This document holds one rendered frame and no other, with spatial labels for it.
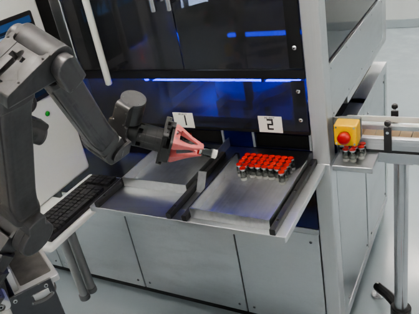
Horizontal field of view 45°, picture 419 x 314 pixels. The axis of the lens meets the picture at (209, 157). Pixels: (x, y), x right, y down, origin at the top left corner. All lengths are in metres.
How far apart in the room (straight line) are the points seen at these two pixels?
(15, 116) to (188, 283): 1.72
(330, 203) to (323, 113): 0.34
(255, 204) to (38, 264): 0.65
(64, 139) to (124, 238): 0.61
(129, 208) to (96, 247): 0.95
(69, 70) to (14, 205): 0.29
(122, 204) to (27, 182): 0.83
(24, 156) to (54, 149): 1.18
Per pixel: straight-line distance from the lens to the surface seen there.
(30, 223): 0.98
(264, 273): 2.14
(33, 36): 0.79
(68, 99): 0.88
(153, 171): 1.86
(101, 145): 1.05
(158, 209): 1.64
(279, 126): 1.71
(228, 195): 1.62
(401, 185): 1.88
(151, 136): 1.15
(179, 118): 1.88
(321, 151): 1.70
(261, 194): 1.60
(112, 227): 2.45
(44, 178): 2.03
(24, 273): 1.28
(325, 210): 1.83
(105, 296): 2.77
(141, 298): 2.68
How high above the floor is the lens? 1.74
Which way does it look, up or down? 27 degrees down
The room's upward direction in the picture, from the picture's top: 11 degrees counter-clockwise
